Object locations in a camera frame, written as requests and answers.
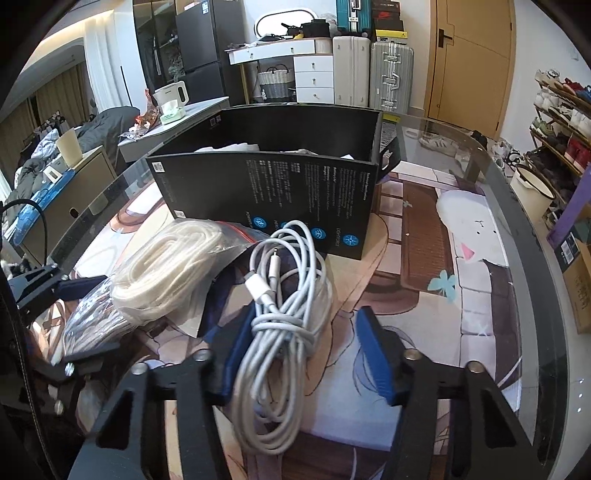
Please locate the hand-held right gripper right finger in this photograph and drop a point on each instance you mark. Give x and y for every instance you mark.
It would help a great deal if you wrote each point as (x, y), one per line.
(378, 355)

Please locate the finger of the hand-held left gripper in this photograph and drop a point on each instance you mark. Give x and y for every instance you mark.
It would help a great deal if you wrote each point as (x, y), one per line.
(92, 353)
(81, 286)

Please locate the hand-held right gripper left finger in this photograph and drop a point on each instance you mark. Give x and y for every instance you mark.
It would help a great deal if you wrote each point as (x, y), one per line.
(231, 355)

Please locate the black cardboard box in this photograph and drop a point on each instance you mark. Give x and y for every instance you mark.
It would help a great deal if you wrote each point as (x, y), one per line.
(277, 194)

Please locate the white foam wrap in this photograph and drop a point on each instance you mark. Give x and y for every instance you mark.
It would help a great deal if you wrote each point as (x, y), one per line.
(231, 147)

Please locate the beige cabinet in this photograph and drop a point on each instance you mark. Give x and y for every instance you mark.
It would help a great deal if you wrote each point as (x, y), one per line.
(78, 194)

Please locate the printed desk mat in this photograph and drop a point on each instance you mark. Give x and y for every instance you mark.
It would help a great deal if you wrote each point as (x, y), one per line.
(415, 240)

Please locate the pile of clothes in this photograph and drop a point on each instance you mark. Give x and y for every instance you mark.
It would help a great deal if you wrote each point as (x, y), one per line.
(39, 157)

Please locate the beige bin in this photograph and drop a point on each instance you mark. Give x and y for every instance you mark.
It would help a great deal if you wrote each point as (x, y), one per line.
(69, 147)

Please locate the dark jacket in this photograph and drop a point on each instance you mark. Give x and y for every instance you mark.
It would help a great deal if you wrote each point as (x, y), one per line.
(108, 127)

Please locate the red plastic bag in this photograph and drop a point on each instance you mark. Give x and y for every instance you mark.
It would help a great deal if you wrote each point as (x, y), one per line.
(148, 113)

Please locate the beige curtain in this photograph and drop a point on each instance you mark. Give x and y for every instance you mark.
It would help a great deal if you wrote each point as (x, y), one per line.
(60, 97)

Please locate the grey side table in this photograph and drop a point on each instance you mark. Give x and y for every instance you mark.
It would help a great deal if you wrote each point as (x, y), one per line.
(184, 124)

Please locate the green tissue pack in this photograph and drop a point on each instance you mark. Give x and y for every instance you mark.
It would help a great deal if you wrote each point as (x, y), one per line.
(171, 114)

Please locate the white electric kettle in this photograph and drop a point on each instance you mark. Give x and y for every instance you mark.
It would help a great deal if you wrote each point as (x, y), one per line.
(168, 94)

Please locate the brown cardboard box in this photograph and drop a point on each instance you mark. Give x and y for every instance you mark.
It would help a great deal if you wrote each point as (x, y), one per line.
(579, 286)

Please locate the white sneakers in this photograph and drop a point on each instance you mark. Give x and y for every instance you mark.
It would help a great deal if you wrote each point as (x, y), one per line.
(441, 144)

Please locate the purple box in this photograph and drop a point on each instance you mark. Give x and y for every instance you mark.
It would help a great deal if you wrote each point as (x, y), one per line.
(570, 226)

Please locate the white basin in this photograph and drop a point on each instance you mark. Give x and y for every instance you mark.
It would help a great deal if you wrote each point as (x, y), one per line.
(533, 182)

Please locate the dark glass cabinet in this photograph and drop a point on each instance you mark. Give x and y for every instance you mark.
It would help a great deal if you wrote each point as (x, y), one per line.
(154, 41)

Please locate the black refrigerator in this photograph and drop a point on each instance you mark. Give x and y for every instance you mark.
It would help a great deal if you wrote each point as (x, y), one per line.
(201, 50)

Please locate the wooden shoe rack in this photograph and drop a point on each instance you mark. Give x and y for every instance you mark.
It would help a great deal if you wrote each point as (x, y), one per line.
(554, 147)

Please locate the wicker basket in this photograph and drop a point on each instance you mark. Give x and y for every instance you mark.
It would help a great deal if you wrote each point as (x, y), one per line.
(276, 85)

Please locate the silver suitcase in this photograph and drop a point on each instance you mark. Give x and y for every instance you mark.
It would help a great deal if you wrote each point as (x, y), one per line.
(391, 76)

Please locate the white suitcase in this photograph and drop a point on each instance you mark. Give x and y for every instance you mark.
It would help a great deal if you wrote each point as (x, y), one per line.
(351, 74)

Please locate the white vanity desk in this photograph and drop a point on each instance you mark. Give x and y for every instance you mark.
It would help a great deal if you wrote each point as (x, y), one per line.
(295, 64)

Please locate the rows of shoes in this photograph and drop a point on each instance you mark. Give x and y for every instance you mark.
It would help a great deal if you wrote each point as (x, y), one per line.
(570, 120)

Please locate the wooden door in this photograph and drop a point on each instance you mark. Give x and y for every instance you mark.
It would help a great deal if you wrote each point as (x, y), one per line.
(471, 64)

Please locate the yellow and black box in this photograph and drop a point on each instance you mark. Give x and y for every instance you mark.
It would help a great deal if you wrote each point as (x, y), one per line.
(391, 37)

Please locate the oval lit mirror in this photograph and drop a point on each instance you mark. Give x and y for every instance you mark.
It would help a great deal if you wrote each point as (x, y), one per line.
(277, 23)

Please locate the black bag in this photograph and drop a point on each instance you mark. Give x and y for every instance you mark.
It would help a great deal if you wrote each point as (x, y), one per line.
(316, 28)

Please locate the teal suitcase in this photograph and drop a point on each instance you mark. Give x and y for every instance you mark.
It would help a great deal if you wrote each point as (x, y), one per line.
(353, 16)

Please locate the red and black shoe box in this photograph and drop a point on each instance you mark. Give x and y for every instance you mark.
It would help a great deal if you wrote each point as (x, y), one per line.
(386, 14)

